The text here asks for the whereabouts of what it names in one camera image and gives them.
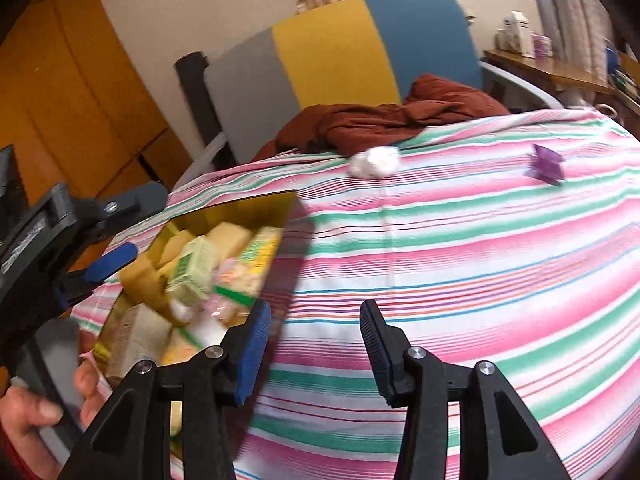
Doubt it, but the gold metal tin box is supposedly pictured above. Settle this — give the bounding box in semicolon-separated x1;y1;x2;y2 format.
93;191;314;458

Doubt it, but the green essential oil box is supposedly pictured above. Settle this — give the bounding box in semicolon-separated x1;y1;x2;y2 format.
167;236;220;307

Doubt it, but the snack bag yellow green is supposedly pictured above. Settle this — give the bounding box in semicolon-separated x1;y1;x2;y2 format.
214;226;282;307

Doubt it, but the beige cardboard box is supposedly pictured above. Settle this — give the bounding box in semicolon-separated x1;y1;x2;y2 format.
105;304;172;382

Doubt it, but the person's left hand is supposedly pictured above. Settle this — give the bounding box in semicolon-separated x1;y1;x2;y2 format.
1;332;105;479

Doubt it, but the wooden wardrobe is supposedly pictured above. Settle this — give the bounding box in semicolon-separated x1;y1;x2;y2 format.
0;0;194;271

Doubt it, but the striped pink green bedsheet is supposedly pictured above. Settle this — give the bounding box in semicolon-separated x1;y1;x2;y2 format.
69;107;640;480

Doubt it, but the dark red jacket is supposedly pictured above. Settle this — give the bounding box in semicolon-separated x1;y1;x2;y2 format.
254;74;509;160

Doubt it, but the small purple packet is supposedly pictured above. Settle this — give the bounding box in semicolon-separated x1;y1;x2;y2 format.
525;144;565;186

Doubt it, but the white crumpled tissue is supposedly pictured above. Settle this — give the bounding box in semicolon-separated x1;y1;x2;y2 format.
348;146;401;180

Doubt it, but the grey yellow blue chair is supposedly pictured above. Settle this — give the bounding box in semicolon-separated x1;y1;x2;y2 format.
179;0;562;184

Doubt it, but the wooden side desk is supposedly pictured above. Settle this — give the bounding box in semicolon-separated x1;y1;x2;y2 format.
484;50;639;120

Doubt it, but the white carton on desk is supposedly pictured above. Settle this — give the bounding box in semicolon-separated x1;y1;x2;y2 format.
503;11;535;58

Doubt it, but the beige curtain right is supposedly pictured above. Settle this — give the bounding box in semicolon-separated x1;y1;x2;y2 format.
538;0;612;80

